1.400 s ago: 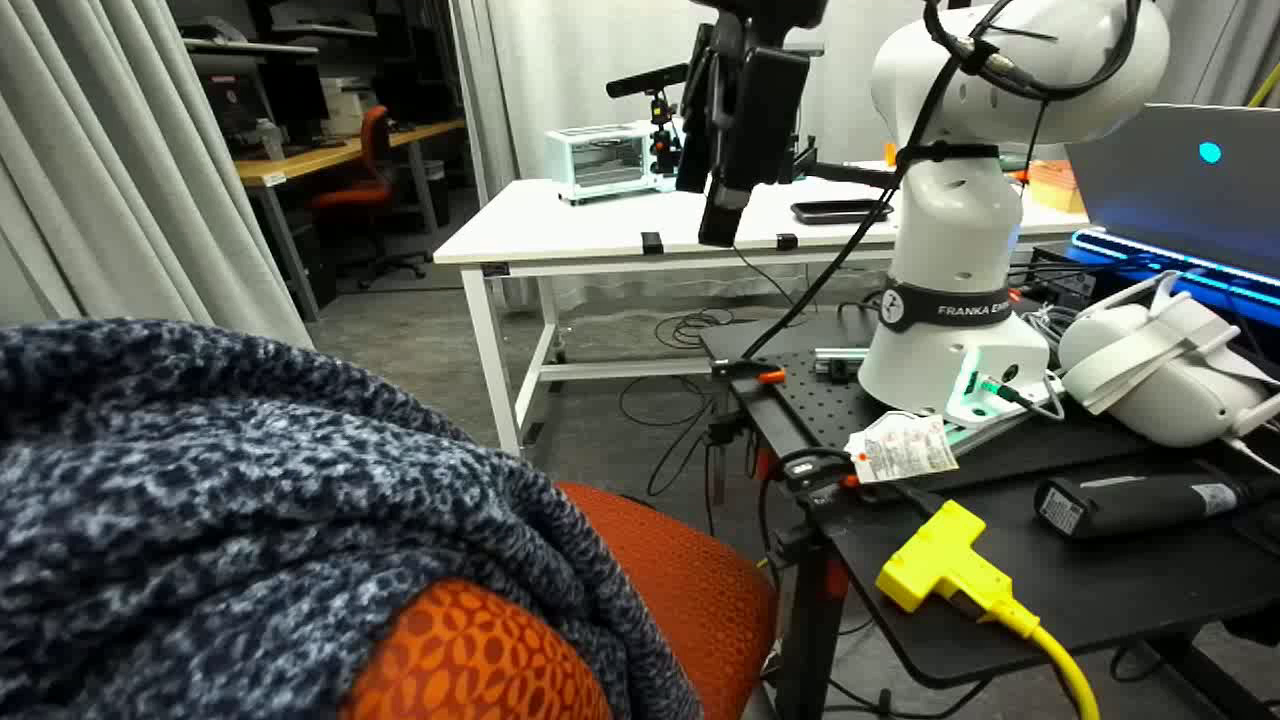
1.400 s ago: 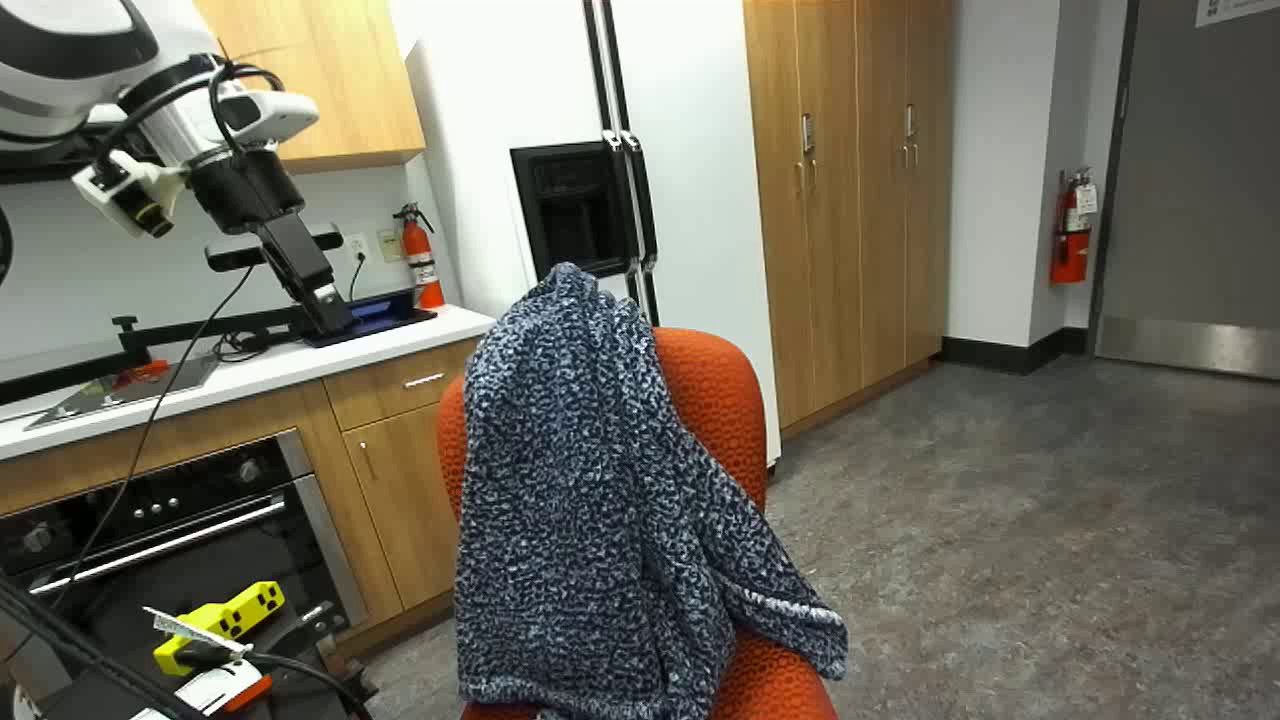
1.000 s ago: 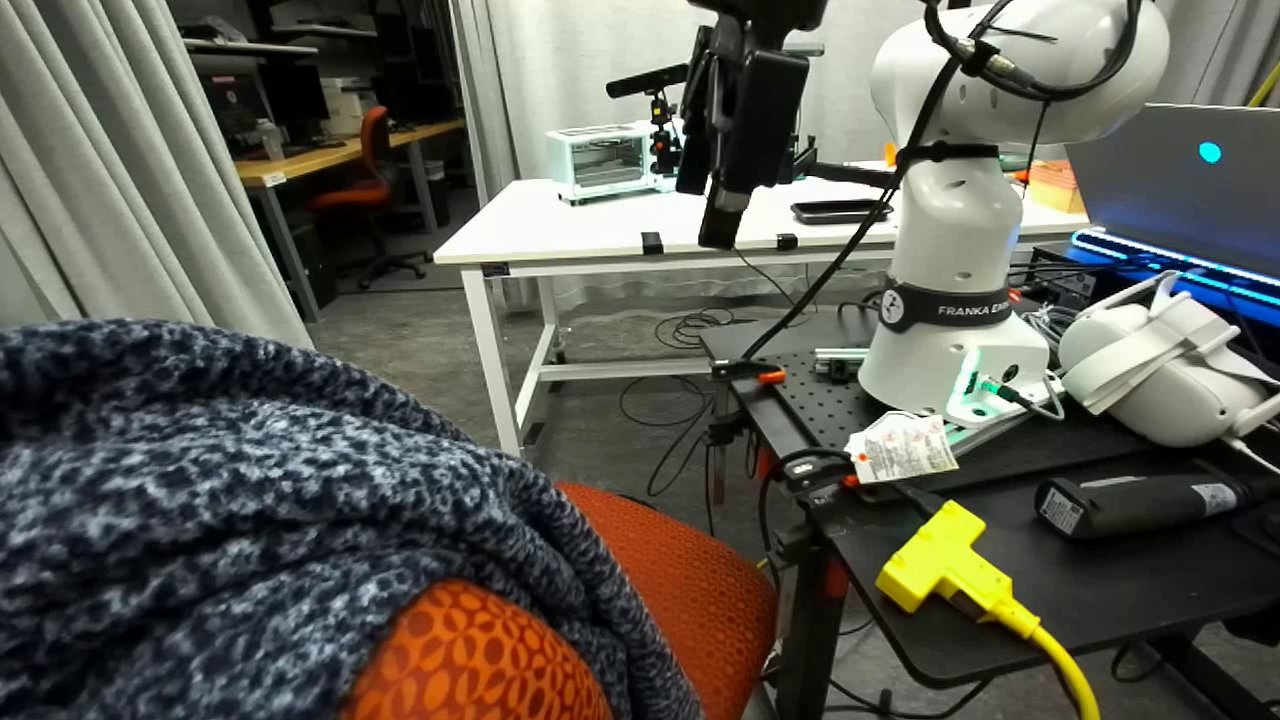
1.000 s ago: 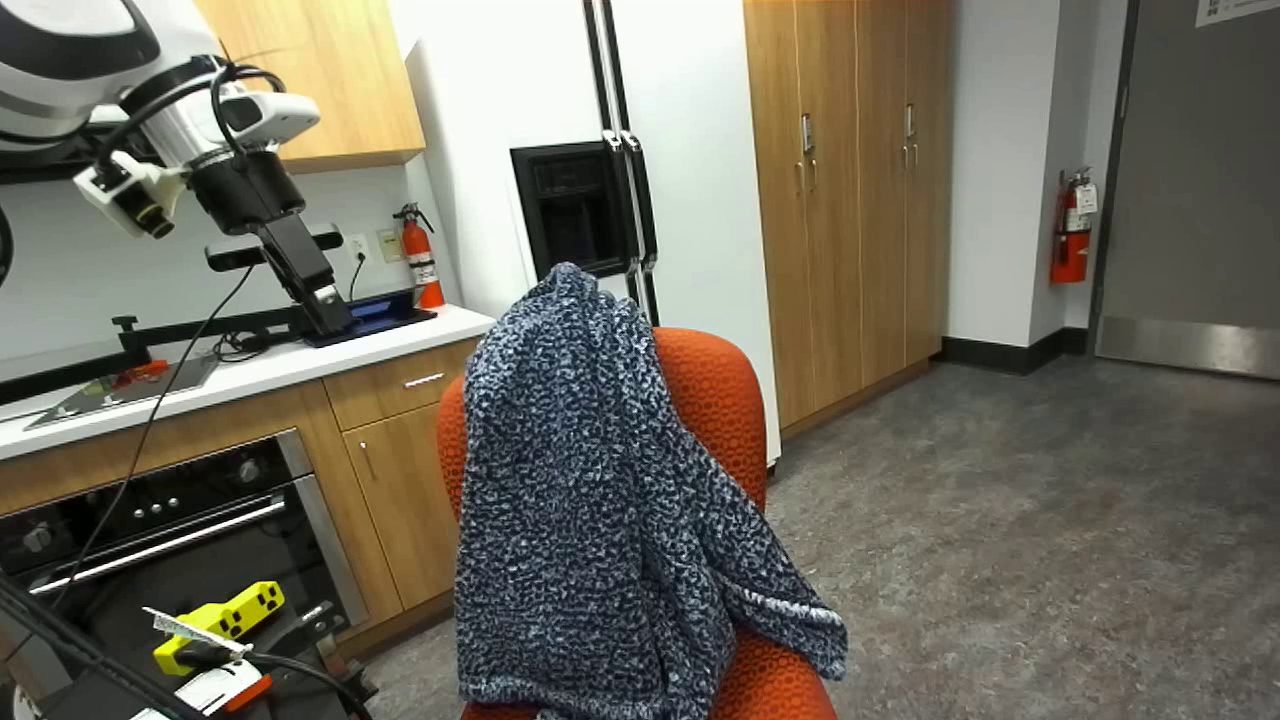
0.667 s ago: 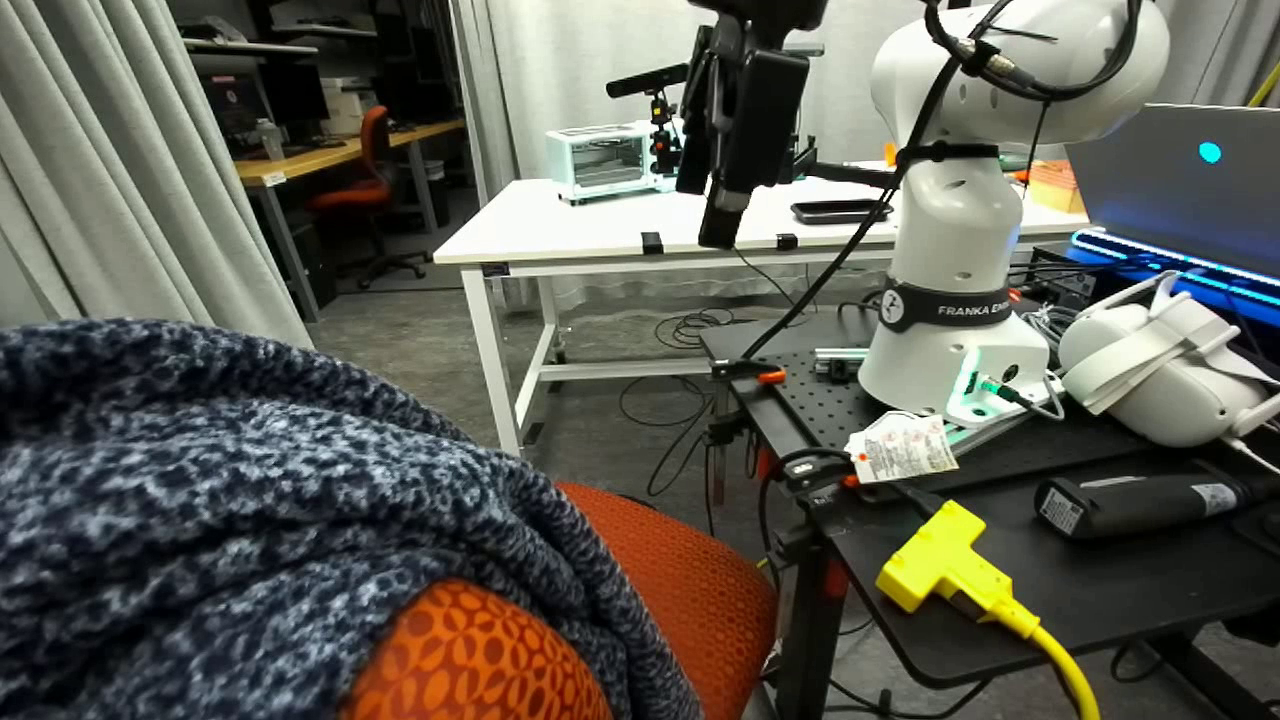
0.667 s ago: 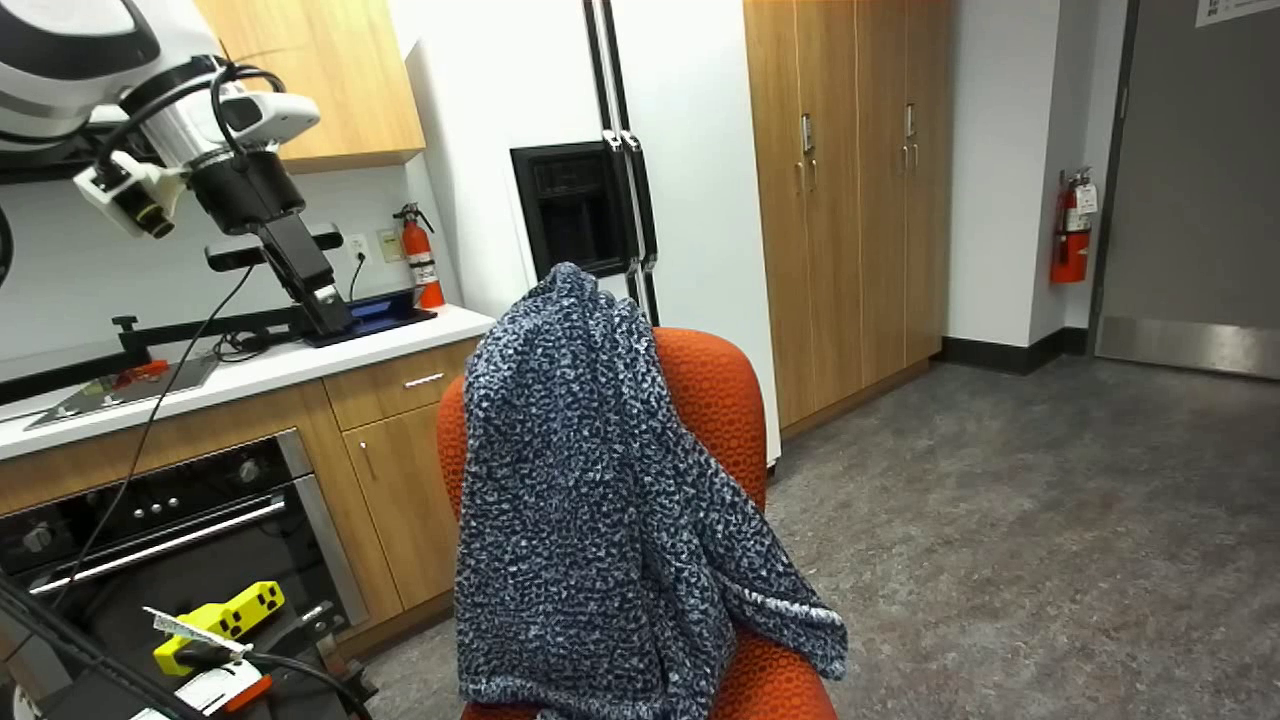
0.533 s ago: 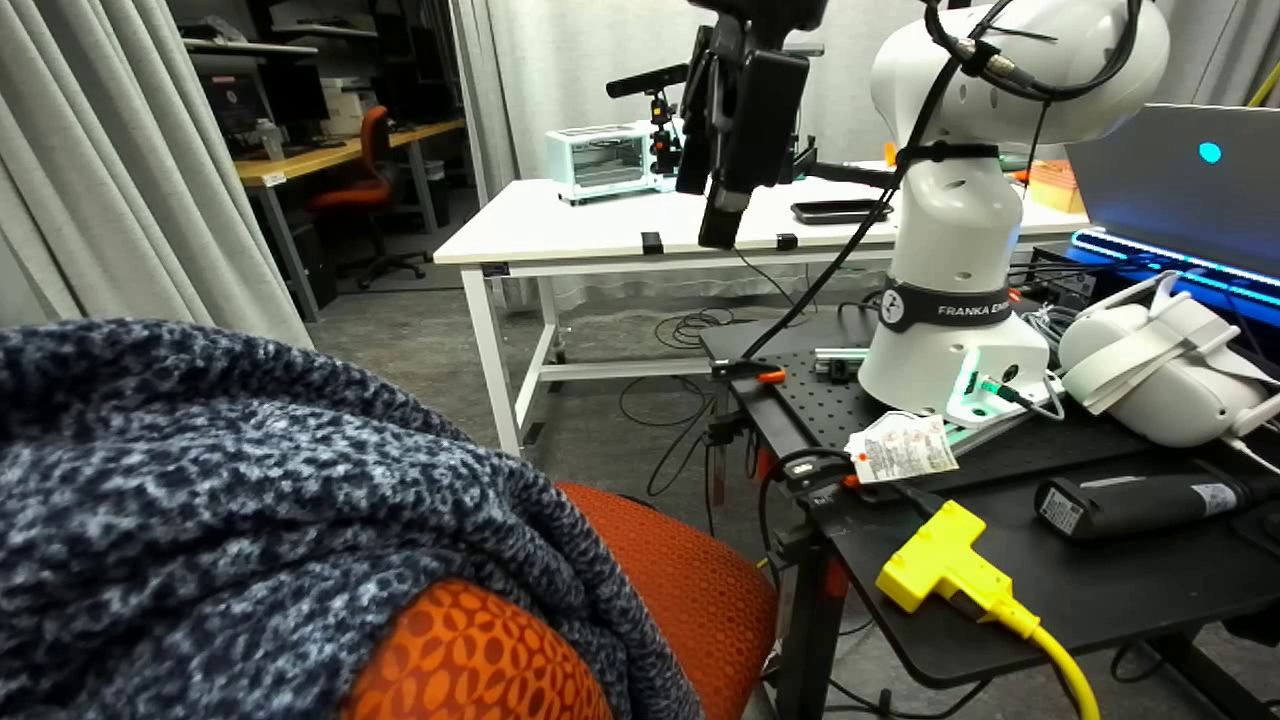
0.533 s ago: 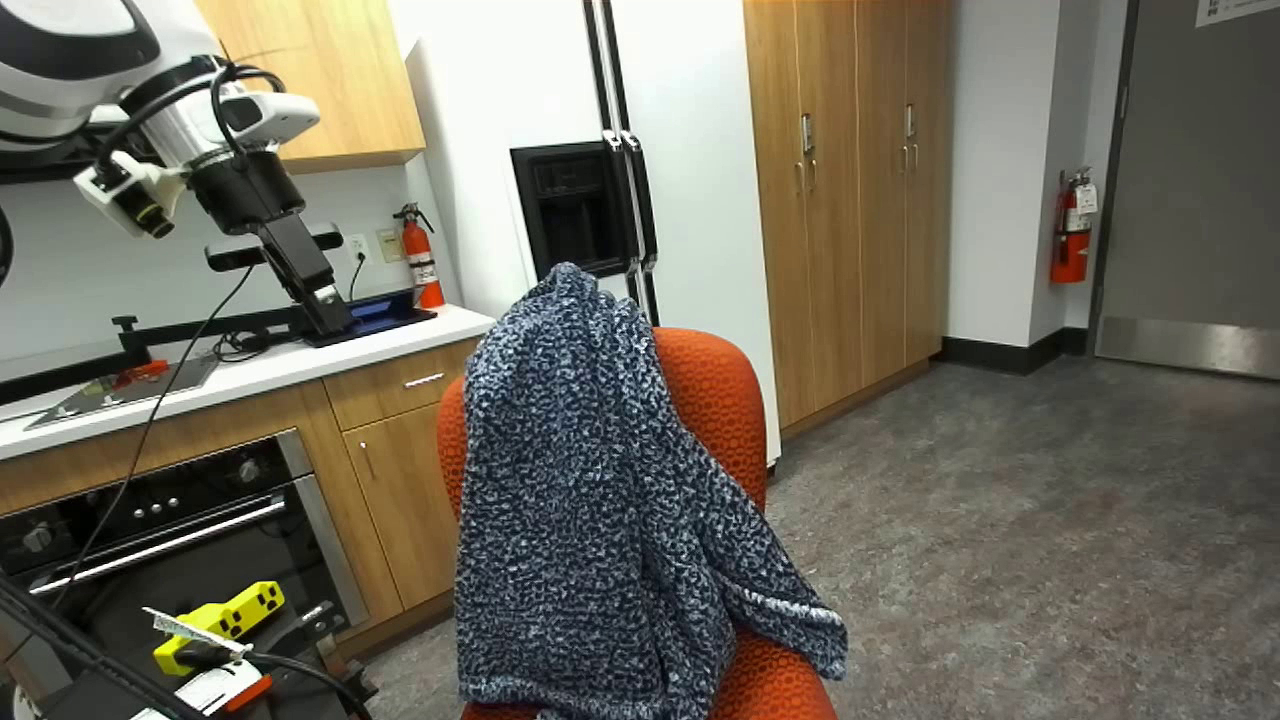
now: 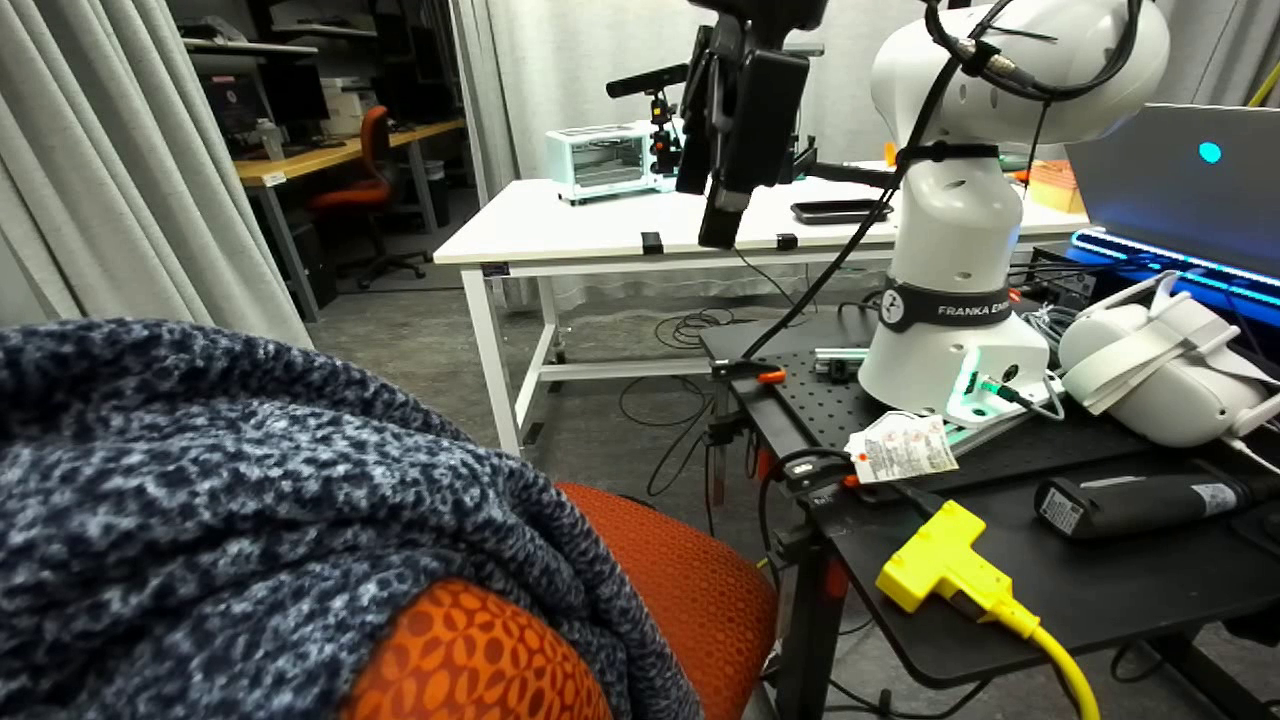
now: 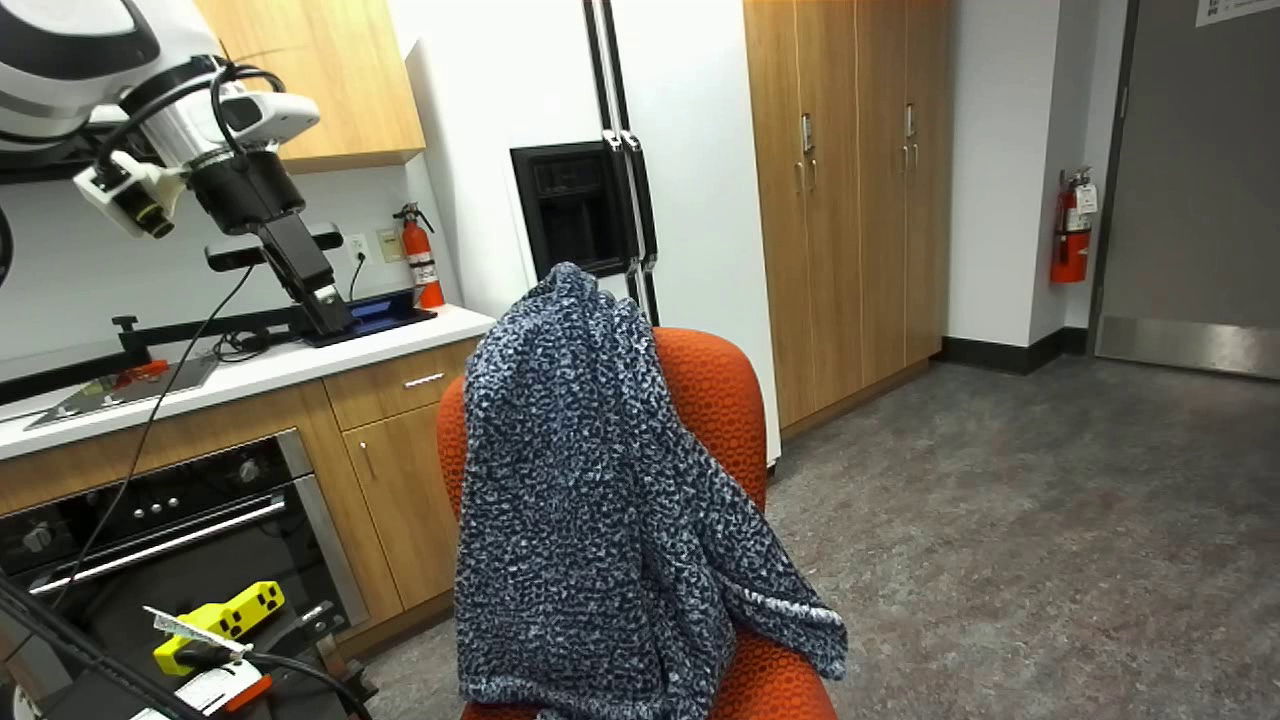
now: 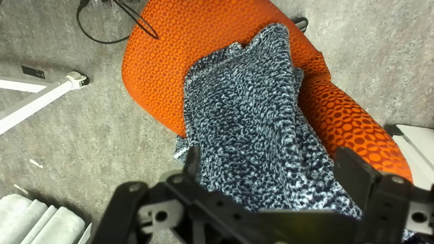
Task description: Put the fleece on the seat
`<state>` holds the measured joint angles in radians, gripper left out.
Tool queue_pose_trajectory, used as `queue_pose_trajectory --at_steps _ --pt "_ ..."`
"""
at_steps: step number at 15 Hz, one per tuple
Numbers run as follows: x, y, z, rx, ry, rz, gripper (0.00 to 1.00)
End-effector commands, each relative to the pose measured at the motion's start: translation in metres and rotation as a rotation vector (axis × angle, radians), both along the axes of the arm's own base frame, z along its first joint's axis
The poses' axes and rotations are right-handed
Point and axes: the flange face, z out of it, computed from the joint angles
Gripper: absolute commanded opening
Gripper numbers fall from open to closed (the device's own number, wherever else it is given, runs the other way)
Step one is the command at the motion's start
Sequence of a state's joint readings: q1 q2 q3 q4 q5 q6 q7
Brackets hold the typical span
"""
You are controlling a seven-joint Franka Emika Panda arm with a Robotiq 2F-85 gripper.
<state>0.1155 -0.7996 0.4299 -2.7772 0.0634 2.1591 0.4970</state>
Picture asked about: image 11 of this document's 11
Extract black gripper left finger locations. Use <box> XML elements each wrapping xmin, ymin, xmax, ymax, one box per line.
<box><xmin>182</xmin><ymin>144</ymin><xmax>215</xmax><ymax>192</ymax></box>

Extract orange patterned office chair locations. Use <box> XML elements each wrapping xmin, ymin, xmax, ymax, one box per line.
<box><xmin>121</xmin><ymin>0</ymin><xmax>414</xmax><ymax>183</ymax></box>

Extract white flat board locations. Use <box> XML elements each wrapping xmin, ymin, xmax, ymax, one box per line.
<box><xmin>384</xmin><ymin>122</ymin><xmax>434</xmax><ymax>191</ymax></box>

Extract grey ribbed panel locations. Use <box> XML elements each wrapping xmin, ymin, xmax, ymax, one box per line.
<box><xmin>0</xmin><ymin>192</ymin><xmax>95</xmax><ymax>244</ymax></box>

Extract white stand leg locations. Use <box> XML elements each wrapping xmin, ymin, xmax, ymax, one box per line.
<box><xmin>0</xmin><ymin>69</ymin><xmax>91</xmax><ymax>137</ymax></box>

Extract thin black cable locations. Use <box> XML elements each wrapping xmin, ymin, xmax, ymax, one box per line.
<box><xmin>75</xmin><ymin>0</ymin><xmax>162</xmax><ymax>46</ymax></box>

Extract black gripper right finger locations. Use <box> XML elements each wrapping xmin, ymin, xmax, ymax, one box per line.
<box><xmin>333</xmin><ymin>146</ymin><xmax>383</xmax><ymax>220</ymax></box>

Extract blue white speckled fleece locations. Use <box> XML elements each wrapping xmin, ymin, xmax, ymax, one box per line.
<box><xmin>174</xmin><ymin>23</ymin><xmax>364</xmax><ymax>221</ymax></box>

